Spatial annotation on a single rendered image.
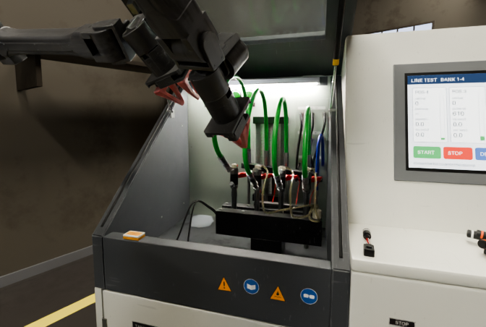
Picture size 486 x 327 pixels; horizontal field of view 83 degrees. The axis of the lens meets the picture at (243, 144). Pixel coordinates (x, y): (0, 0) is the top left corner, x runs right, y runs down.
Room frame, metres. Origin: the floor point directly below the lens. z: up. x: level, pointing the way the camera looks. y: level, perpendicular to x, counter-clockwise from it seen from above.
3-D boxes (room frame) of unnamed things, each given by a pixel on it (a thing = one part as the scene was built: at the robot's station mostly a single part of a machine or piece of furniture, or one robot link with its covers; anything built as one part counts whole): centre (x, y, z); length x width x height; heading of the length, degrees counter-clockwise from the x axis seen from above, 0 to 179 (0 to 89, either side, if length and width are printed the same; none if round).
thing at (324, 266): (0.69, 0.09, 0.87); 0.62 x 0.04 x 0.16; 74
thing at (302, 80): (1.17, -0.04, 1.43); 0.54 x 0.03 x 0.02; 74
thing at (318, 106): (1.11, -0.27, 1.20); 0.13 x 0.03 x 0.31; 74
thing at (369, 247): (0.64, -0.30, 0.99); 0.12 x 0.02 x 0.02; 159
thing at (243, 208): (0.89, -0.09, 0.91); 0.34 x 0.10 x 0.15; 74
